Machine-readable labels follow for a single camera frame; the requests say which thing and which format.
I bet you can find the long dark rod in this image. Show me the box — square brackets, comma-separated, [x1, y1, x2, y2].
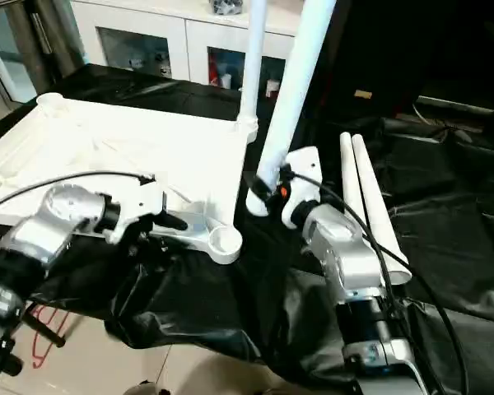
[417, 96, 494, 119]

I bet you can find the white plastic table top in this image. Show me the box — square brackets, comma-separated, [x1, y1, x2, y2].
[0, 92, 259, 265]

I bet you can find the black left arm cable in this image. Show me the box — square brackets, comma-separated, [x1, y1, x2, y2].
[0, 170, 156, 215]

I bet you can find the red floor cable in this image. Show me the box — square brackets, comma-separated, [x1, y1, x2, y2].
[28, 306, 73, 369]

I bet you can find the black metal table frame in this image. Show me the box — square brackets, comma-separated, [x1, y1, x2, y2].
[22, 302, 67, 346]

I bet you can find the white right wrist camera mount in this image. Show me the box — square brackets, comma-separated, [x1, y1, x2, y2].
[280, 146, 324, 230]

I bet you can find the blue white patterned jar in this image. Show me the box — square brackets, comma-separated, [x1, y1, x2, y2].
[208, 0, 245, 16]

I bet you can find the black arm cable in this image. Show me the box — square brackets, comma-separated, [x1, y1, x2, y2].
[283, 164, 468, 395]
[0, 170, 156, 215]

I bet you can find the white plastic table leg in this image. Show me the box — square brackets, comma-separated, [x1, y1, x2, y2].
[245, 0, 338, 217]
[339, 132, 380, 248]
[351, 133, 412, 286]
[236, 0, 268, 124]

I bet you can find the metal framed glass door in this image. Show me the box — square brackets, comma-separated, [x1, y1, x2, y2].
[0, 0, 86, 104]

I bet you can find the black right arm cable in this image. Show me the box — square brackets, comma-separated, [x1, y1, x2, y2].
[283, 164, 468, 395]

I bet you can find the white glass door cabinet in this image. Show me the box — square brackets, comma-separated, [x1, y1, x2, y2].
[69, 0, 310, 98]

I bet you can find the black mat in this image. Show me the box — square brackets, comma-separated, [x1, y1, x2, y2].
[0, 63, 494, 395]

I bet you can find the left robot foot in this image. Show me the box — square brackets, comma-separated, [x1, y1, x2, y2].
[125, 380, 165, 395]

